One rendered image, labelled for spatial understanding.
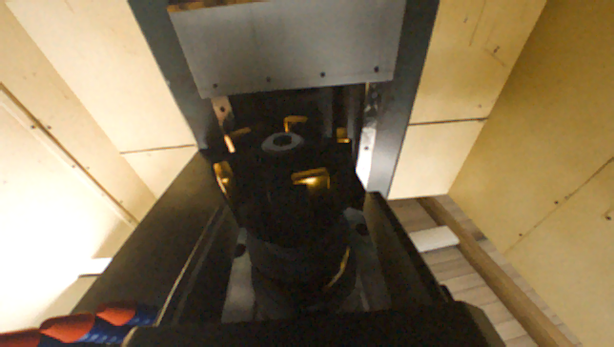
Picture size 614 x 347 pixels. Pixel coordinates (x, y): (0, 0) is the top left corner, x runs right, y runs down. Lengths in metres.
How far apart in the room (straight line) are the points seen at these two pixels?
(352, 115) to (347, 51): 0.18
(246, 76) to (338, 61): 0.22
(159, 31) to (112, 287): 0.51
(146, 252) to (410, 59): 0.69
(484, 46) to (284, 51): 0.93
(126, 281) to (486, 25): 1.32
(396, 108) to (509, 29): 0.73
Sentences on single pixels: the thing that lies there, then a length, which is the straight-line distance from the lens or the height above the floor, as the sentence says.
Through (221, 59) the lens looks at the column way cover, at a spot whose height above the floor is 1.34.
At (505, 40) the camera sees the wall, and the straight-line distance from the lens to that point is 1.26.
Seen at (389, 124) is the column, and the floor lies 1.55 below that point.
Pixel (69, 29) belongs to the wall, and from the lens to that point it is 1.22.
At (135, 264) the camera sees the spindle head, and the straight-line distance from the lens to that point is 0.40.
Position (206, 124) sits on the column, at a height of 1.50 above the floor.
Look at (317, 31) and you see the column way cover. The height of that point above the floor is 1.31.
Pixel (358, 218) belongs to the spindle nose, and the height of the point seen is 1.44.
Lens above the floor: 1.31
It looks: 38 degrees up
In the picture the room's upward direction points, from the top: 174 degrees clockwise
